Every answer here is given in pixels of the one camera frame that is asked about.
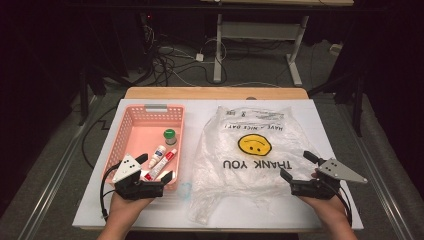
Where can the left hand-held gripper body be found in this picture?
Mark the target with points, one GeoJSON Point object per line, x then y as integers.
{"type": "Point", "coordinates": [126, 168]}

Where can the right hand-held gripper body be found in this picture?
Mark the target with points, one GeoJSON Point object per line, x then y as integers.
{"type": "Point", "coordinates": [336, 170]}

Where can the red and white tube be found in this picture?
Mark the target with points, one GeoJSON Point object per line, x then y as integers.
{"type": "Point", "coordinates": [163, 163]}

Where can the small white dropper bottle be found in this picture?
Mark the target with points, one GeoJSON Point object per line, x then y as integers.
{"type": "Point", "coordinates": [157, 155]}

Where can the pink plastic basket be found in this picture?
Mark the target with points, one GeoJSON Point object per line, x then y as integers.
{"type": "Point", "coordinates": [143, 133]}

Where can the small green-capped bottle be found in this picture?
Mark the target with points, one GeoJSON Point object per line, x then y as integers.
{"type": "Point", "coordinates": [170, 135]}

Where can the clear plastic smiley bag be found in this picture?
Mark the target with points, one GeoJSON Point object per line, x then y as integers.
{"type": "Point", "coordinates": [233, 180]}

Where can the person's left hand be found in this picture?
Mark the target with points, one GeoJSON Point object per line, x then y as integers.
{"type": "Point", "coordinates": [125, 208]}

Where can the person's right hand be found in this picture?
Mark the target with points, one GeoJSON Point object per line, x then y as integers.
{"type": "Point", "coordinates": [330, 210]}

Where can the black stand leg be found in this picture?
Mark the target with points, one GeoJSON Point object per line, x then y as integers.
{"type": "Point", "coordinates": [358, 106]}

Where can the white table board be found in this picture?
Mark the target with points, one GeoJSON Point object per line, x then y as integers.
{"type": "Point", "coordinates": [200, 113]}

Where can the wooden table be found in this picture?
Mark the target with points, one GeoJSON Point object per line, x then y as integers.
{"type": "Point", "coordinates": [216, 93]}

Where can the small white floor box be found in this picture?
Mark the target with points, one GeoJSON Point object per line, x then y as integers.
{"type": "Point", "coordinates": [336, 49]}

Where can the white power adapter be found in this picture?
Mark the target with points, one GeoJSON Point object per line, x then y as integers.
{"type": "Point", "coordinates": [199, 57]}

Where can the aluminium floor rail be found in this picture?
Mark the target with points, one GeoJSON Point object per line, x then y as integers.
{"type": "Point", "coordinates": [383, 193]}
{"type": "Point", "coordinates": [56, 173]}

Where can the white metal desk frame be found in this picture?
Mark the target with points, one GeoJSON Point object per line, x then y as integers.
{"type": "Point", "coordinates": [218, 50]}

